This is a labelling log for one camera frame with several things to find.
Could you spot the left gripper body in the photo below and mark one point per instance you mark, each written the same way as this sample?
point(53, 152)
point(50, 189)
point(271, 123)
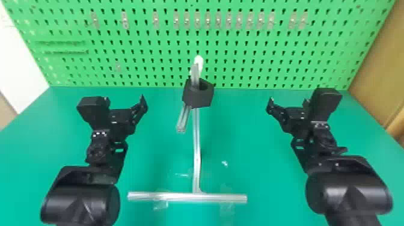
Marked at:
point(121, 123)

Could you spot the metal stand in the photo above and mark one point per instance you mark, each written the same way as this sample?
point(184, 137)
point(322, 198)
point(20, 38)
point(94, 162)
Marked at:
point(197, 164)

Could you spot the white panel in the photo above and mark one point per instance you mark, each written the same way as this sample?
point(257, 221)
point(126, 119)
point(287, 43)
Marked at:
point(19, 72)

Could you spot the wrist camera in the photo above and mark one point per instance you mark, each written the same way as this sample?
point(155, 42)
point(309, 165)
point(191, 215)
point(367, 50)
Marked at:
point(325, 102)
point(93, 109)

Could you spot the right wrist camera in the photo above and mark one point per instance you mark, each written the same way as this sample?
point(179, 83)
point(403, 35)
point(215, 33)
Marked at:
point(325, 102)

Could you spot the cardboard box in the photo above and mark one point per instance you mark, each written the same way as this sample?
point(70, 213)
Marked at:
point(378, 69)

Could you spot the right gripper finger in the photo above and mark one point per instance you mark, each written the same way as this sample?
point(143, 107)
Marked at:
point(274, 103)
point(274, 114)

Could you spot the black nut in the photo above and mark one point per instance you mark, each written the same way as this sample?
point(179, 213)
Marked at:
point(197, 96)

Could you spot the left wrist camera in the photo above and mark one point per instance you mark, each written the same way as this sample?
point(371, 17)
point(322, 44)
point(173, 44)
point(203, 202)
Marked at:
point(93, 109)

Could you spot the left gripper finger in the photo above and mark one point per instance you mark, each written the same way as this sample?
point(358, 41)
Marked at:
point(143, 105)
point(135, 114)

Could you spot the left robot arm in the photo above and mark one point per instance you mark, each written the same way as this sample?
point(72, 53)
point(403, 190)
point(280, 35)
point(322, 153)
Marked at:
point(82, 198)

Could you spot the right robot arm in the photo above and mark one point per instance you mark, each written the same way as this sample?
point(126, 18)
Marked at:
point(347, 189)

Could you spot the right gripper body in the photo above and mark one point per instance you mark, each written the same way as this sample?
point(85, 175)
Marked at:
point(298, 121)

